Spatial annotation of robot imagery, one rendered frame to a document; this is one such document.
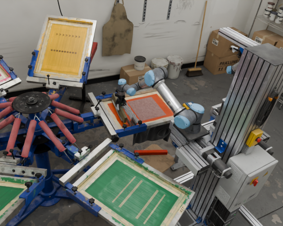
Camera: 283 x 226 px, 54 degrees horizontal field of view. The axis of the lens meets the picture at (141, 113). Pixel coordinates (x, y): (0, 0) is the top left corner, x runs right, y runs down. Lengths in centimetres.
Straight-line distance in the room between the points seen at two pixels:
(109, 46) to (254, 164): 317
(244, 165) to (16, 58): 347
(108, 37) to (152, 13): 86
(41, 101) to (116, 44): 255
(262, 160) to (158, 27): 333
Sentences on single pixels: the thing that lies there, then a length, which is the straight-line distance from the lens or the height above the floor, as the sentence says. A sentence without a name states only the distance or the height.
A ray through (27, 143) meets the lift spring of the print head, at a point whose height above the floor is 116.
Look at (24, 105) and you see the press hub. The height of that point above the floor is 131.
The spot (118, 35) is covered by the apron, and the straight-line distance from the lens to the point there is 468.
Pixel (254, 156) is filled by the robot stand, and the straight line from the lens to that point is 236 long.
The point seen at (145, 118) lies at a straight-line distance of 281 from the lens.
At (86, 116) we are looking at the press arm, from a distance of 267.
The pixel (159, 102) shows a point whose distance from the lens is 307.
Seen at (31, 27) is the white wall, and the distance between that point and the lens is 432.
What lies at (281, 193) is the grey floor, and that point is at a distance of 400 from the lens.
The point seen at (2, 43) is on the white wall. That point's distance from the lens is 438.
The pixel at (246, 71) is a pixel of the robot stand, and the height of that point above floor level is 189.
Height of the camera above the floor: 275
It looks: 39 degrees down
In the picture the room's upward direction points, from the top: 8 degrees clockwise
